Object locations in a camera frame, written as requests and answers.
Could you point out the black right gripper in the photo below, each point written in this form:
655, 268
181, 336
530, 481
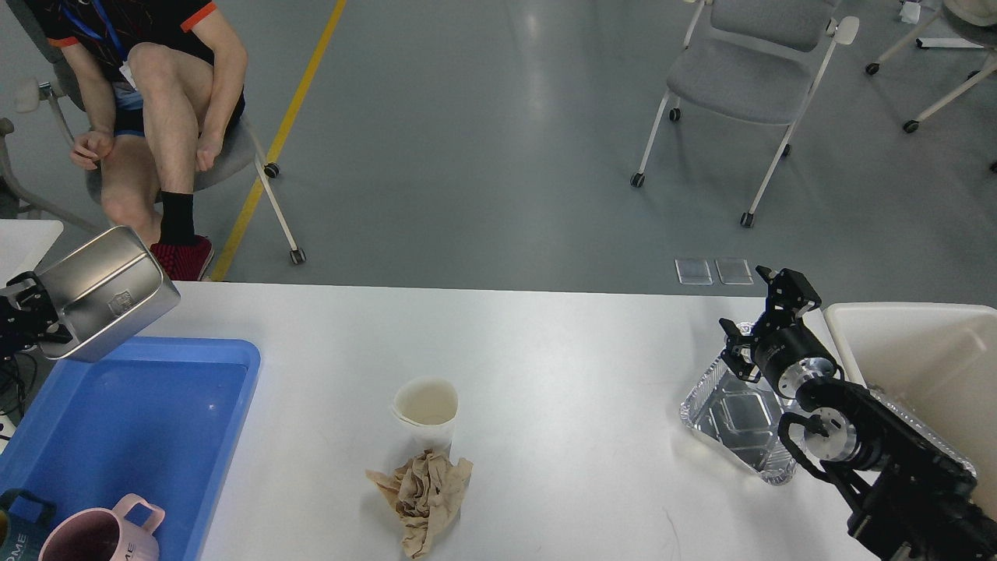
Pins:
783, 351

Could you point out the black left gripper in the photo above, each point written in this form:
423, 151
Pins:
21, 329

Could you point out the stainless steel tray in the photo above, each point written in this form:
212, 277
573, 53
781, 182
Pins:
106, 292

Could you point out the aluminium foil tray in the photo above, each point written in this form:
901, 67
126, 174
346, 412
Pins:
740, 420

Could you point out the pink plastic mug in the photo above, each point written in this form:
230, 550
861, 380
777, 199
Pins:
106, 534

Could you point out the white paper cup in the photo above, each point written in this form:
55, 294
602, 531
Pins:
428, 407

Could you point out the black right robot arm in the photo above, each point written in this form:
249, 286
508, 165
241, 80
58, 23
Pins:
909, 492

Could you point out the floor outlet cover right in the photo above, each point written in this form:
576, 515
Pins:
734, 271

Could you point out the floor outlet cover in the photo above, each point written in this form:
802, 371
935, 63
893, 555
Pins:
734, 271
693, 271

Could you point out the white side table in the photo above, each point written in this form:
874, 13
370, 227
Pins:
24, 242

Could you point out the floor outlet cover left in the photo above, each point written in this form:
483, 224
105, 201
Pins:
693, 271

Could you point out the blue plastic tray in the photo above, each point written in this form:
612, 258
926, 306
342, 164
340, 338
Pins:
159, 417

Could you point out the white plastic bin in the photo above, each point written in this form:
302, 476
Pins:
939, 360

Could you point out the dark teal mug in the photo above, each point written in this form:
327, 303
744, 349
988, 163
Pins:
23, 539

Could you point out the grey office chair left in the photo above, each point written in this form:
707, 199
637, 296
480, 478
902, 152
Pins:
240, 150

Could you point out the grey office chair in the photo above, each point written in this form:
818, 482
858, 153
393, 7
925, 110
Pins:
240, 150
748, 83

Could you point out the grey office chair right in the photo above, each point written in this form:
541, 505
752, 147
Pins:
748, 83

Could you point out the person in patterned shirt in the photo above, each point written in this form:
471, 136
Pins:
162, 83

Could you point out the crumpled brown paper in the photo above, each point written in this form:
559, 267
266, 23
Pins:
426, 493

